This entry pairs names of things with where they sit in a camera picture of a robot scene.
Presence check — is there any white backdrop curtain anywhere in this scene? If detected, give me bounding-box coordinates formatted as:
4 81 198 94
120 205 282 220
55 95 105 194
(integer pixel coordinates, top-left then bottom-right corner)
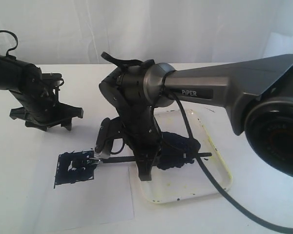
0 0 293 64

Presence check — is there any black paintbrush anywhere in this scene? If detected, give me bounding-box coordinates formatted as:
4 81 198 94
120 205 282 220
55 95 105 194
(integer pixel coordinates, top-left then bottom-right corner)
73 152 212 169

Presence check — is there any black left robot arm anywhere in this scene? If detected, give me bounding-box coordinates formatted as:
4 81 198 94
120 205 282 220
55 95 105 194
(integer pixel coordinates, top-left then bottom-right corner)
0 56 84 131

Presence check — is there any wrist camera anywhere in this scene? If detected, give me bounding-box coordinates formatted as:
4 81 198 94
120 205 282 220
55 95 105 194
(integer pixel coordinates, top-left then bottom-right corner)
42 73 64 89
94 117 125 159

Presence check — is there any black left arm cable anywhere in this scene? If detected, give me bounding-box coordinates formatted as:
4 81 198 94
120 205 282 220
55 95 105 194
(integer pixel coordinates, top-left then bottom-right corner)
0 30 19 58

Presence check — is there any white paper sheet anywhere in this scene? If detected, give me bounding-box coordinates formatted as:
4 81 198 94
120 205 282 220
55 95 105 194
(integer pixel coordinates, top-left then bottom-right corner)
21 117 134 234

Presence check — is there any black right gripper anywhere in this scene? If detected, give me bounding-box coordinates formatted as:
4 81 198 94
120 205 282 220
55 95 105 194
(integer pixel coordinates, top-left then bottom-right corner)
116 102 162 181

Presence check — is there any white plastic paint tray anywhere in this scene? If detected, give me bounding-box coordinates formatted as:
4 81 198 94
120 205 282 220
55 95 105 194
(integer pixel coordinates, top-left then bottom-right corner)
129 109 232 204

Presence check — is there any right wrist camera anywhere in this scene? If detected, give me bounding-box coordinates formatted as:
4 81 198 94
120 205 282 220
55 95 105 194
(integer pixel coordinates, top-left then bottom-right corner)
94 117 125 159

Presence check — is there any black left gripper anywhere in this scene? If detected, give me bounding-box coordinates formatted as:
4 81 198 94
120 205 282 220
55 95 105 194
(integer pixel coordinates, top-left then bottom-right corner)
9 86 84 132

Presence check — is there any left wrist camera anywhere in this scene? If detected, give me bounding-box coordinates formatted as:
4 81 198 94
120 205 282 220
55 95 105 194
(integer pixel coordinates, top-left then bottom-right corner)
42 73 64 89

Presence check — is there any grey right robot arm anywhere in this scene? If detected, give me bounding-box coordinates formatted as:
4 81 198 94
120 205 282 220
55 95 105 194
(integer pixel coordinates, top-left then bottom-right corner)
99 52 293 181

